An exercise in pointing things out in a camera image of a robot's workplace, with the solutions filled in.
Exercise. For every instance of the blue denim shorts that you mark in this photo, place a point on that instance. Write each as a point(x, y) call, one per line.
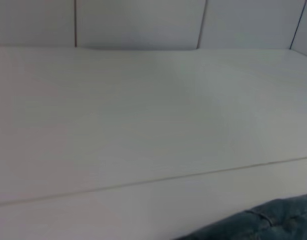
point(273, 220)

